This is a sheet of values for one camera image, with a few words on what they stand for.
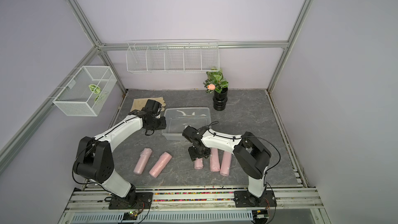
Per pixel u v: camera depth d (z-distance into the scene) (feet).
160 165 2.66
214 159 2.70
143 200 2.44
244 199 2.42
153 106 2.38
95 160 1.47
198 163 2.70
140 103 3.72
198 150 2.42
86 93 2.71
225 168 2.66
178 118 3.44
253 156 1.52
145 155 2.78
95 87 2.61
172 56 3.33
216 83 2.98
